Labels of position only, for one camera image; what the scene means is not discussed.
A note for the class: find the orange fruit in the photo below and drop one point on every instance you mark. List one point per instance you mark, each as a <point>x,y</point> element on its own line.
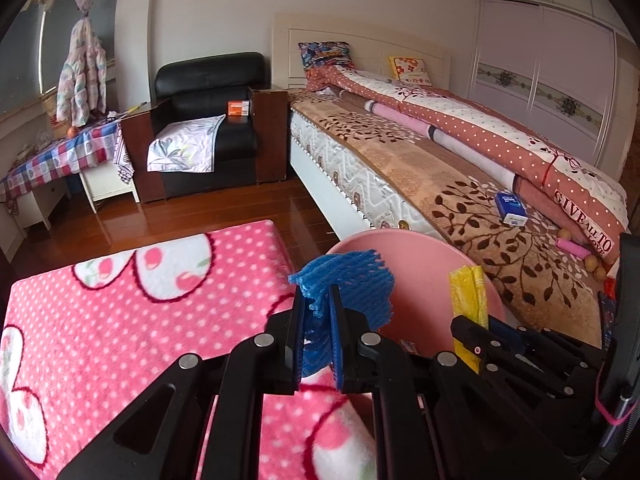
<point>73,132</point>

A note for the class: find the blue foam net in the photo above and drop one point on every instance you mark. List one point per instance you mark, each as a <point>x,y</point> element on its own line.
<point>350,285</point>

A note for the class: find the yellow small tool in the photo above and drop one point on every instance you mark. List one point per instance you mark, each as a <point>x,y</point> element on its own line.
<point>136,108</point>

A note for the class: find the floral white cloth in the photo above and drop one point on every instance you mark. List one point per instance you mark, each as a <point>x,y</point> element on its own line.
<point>185,145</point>

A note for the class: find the black leather armchair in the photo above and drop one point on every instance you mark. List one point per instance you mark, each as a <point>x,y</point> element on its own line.
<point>210,75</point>

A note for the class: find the colourful cartoon pillow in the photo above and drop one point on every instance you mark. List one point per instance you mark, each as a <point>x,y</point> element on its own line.
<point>325,55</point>

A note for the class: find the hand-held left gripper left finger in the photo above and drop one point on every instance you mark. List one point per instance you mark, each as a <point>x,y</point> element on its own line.
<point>287,355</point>

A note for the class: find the grey window blind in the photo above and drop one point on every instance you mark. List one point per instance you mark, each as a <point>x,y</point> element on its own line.
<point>22,70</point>
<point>55,35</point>

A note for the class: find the pink plastic basin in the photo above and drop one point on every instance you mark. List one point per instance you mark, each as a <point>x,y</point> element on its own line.
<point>425,280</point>

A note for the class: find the dotted floral quilt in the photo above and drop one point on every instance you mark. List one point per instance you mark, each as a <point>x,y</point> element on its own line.
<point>475,125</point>

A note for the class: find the white table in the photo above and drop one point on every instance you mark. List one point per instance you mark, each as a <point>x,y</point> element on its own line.
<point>110,185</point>

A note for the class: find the white low cabinet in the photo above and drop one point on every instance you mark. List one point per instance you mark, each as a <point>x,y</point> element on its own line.
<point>42,205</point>

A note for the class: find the purple patterned white cloth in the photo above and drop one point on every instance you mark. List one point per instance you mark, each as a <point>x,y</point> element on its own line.
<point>123,155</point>

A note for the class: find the orange small box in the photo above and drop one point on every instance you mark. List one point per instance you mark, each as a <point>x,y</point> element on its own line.
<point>238,109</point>

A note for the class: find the blue tissue pack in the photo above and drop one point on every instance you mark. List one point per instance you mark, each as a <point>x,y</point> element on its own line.
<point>510,207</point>

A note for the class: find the pink cylindrical toy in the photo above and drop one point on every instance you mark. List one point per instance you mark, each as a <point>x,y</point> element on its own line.
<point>572,246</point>

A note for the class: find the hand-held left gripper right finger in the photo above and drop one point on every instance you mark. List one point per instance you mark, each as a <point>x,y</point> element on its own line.
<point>336,355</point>

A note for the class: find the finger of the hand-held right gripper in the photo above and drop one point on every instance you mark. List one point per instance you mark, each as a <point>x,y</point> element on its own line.
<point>555,347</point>
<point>510,360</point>

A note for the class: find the checkered cloth white desk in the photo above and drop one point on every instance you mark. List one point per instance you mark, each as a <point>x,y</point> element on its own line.
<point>50,160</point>

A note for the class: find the brown wooden side cabinet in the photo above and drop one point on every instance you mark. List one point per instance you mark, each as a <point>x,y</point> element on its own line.
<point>270,135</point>
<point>142,160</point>

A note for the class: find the brown walnut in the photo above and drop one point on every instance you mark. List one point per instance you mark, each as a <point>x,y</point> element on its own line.
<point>591,262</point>
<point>600,272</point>
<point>565,234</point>

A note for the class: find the yellow flower pillow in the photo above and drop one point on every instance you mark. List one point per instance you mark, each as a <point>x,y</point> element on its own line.
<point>410,67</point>

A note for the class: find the white wardrobe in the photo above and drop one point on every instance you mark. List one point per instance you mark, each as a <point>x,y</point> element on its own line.
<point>575,60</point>

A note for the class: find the pink polka dot blanket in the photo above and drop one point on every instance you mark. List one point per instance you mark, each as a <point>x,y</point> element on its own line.
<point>100,310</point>

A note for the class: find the yellow plastic wrapper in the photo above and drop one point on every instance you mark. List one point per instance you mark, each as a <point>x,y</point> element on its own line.
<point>470,295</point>

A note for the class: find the white bed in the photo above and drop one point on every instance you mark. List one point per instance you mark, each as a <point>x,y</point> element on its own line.
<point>325,170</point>

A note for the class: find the pastel puffy jacket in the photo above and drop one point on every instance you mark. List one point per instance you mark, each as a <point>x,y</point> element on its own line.
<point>82,75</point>

